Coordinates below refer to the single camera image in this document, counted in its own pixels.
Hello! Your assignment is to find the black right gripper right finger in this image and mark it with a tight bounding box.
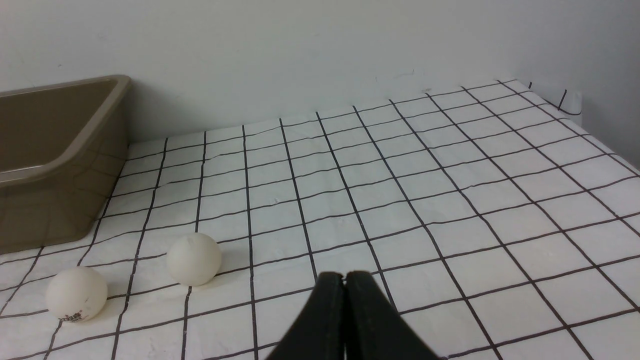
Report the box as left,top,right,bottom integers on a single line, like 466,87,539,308
345,271,439,360

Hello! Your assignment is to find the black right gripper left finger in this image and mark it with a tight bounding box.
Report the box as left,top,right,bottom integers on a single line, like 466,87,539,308
267,272,345,360

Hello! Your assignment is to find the olive green plastic bin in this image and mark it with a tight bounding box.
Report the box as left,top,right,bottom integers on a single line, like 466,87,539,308
0,74,131,255

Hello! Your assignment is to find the white ping-pong ball with logo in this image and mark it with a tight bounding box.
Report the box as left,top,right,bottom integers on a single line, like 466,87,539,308
45,266,108,322

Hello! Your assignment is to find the white grid-pattern tablecloth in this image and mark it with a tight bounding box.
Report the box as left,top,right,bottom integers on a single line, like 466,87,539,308
1,80,639,360

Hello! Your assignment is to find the plain white ping-pong ball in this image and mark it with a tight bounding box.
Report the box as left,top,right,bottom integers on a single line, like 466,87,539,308
166,232,223,287

